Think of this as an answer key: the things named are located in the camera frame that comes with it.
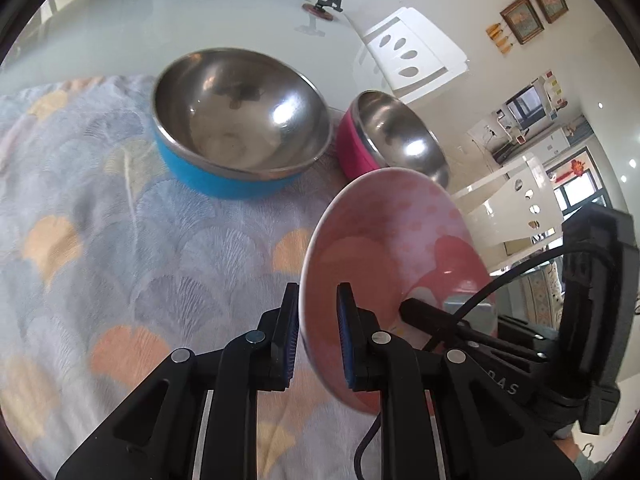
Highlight white chair near right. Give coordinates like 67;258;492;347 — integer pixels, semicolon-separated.
451;153;563;272

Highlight blue steel bowl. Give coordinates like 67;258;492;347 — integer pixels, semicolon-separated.
151;48;333;200

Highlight fan pattern tablecloth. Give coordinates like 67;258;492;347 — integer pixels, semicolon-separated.
1;76;345;479

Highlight framed picture lower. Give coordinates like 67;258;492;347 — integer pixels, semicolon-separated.
500;0;544;44

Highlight white chair far right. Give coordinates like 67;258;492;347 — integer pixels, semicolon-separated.
354;6;469;104

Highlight white chair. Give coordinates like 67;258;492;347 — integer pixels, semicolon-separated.
354;6;469;104
451;153;563;272

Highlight magenta steel bowl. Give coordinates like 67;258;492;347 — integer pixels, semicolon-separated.
335;90;449;188

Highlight person right hand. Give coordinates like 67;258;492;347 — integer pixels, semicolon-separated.
553;434;605;480

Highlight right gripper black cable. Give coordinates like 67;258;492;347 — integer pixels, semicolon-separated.
352;242;614;480

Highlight black phone stand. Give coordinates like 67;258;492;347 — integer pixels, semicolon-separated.
302;0;344;22

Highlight pink cartoon bowl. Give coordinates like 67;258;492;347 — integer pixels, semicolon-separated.
298;168;490;414

